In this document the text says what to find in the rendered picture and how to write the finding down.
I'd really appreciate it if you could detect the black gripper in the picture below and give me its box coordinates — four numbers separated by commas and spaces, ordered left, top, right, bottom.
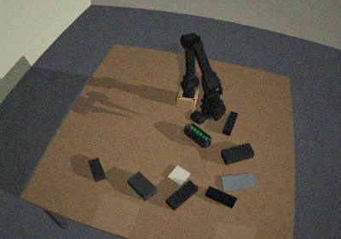
190, 98, 211, 125

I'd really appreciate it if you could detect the dark grey controller unit with white label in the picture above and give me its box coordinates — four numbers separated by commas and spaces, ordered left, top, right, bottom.
184, 124, 211, 148

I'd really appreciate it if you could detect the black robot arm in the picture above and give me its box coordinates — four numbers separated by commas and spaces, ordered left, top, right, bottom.
180, 33, 226, 121

